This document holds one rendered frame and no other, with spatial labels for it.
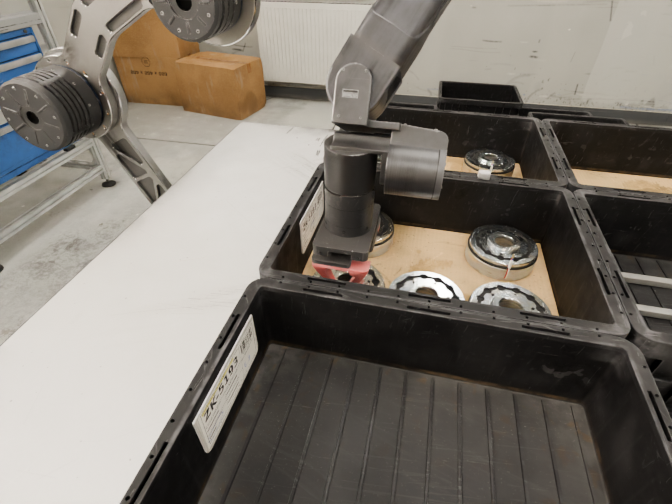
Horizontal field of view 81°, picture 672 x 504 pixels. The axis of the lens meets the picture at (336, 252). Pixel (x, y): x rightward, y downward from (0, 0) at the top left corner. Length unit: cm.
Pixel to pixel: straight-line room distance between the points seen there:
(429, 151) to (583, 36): 348
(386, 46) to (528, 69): 344
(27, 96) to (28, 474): 84
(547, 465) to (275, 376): 30
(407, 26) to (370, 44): 4
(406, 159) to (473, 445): 30
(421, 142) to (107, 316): 63
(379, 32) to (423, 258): 36
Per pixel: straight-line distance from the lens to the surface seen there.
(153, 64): 405
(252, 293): 45
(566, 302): 61
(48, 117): 122
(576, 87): 396
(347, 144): 42
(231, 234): 93
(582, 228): 62
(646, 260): 81
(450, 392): 50
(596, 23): 387
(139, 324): 79
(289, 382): 49
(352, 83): 41
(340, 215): 44
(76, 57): 128
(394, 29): 42
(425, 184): 41
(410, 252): 66
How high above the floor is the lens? 124
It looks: 39 degrees down
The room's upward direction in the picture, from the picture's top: straight up
